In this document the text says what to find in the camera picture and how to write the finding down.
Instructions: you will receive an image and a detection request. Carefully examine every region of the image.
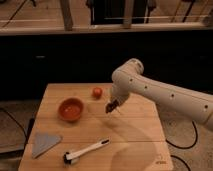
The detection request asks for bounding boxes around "grey triangular cloth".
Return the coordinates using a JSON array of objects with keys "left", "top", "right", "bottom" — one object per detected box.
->
[{"left": 32, "top": 133, "right": 62, "bottom": 158}]

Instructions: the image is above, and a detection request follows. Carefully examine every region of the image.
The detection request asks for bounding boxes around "white dish brush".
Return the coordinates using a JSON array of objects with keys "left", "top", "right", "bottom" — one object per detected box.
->
[{"left": 63, "top": 139, "right": 110, "bottom": 164}]

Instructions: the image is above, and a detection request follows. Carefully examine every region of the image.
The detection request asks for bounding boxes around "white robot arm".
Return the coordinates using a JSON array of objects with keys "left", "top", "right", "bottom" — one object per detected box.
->
[{"left": 105, "top": 58, "right": 213, "bottom": 131}]

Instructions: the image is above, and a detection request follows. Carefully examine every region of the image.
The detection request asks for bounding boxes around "orange tomato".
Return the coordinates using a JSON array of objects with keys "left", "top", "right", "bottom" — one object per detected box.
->
[{"left": 92, "top": 87, "right": 103, "bottom": 99}]

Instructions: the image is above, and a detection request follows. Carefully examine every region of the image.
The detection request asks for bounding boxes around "red bowl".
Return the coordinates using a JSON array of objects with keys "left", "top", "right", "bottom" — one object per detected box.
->
[{"left": 58, "top": 98, "right": 84, "bottom": 122}]

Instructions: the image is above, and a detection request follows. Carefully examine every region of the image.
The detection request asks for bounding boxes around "dark grape bunch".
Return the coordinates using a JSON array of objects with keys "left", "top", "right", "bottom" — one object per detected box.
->
[{"left": 105, "top": 104, "right": 114, "bottom": 113}]

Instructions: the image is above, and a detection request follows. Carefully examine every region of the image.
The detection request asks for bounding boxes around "black floor cable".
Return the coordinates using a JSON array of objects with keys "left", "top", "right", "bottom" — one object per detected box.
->
[{"left": 165, "top": 120, "right": 199, "bottom": 150}]

